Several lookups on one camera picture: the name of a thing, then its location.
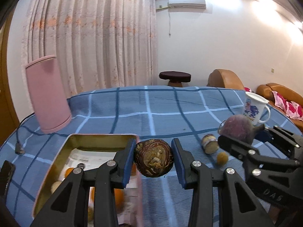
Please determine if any gold metal tin tray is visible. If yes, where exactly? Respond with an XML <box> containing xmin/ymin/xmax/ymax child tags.
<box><xmin>31</xmin><ymin>134</ymin><xmax>144</xmax><ymax>227</ymax></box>

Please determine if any pink cylindrical appliance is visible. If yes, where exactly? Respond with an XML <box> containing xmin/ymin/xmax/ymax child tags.
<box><xmin>25</xmin><ymin>55</ymin><xmax>72</xmax><ymax>134</ymax></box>

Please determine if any black power cable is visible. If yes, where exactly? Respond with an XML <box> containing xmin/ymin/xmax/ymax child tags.
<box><xmin>15</xmin><ymin>112</ymin><xmax>38</xmax><ymax>155</ymax></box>

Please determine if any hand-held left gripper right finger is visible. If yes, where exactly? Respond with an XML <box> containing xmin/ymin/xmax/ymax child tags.
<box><xmin>171</xmin><ymin>138</ymin><xmax>276</xmax><ymax>227</ymax></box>

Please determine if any small yellow round fruit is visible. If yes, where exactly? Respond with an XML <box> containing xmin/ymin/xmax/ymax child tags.
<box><xmin>216</xmin><ymin>152</ymin><xmax>229</xmax><ymax>165</ymax></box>

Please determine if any white air conditioner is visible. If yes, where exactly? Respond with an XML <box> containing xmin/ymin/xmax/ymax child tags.
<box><xmin>168</xmin><ymin>0</ymin><xmax>206</xmax><ymax>8</ymax></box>

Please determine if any brown leather sofa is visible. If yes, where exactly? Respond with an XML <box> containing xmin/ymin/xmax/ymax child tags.
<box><xmin>256</xmin><ymin>83</ymin><xmax>303</xmax><ymax>133</ymax></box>

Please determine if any white printed packet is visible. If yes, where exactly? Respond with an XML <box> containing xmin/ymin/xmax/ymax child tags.
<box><xmin>64</xmin><ymin>148</ymin><xmax>123</xmax><ymax>180</ymax></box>

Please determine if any white printed mug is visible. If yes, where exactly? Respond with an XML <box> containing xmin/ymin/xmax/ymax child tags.
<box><xmin>241</xmin><ymin>92</ymin><xmax>271</xmax><ymax>126</ymax></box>

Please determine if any purple round fruit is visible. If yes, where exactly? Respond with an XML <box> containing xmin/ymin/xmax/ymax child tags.
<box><xmin>219</xmin><ymin>115</ymin><xmax>267</xmax><ymax>145</ymax></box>

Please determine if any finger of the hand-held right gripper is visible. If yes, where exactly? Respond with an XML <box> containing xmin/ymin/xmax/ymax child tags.
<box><xmin>256</xmin><ymin>126</ymin><xmax>303</xmax><ymax>158</ymax></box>
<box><xmin>218</xmin><ymin>135</ymin><xmax>301</xmax><ymax>171</ymax></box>

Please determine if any wooden door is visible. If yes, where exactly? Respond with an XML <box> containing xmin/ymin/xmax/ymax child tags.
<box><xmin>0</xmin><ymin>24</ymin><xmax>20</xmax><ymax>145</ymax></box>

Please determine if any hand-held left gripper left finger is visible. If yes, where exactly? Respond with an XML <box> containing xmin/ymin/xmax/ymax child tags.
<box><xmin>30</xmin><ymin>138</ymin><xmax>137</xmax><ymax>227</ymax></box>

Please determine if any black flat object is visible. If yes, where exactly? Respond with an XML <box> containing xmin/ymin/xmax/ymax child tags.
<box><xmin>0</xmin><ymin>160</ymin><xmax>16</xmax><ymax>199</ymax></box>

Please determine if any brown leather armchair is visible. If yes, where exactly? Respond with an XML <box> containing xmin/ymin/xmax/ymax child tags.
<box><xmin>207</xmin><ymin>69</ymin><xmax>245</xmax><ymax>91</ymax></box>

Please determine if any pink floral curtain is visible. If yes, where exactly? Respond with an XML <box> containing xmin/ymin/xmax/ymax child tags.
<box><xmin>21</xmin><ymin>0</ymin><xmax>159</xmax><ymax>95</ymax></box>

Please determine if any dark brown round fruit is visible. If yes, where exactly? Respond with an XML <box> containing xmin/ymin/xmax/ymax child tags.
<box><xmin>134</xmin><ymin>139</ymin><xmax>175</xmax><ymax>178</ymax></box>

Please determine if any blue plaid tablecloth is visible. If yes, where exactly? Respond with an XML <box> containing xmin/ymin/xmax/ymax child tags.
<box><xmin>0</xmin><ymin>86</ymin><xmax>303</xmax><ymax>227</ymax></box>

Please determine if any dark round stool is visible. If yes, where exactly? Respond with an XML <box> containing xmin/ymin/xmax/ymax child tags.
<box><xmin>159</xmin><ymin>71</ymin><xmax>191</xmax><ymax>87</ymax></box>

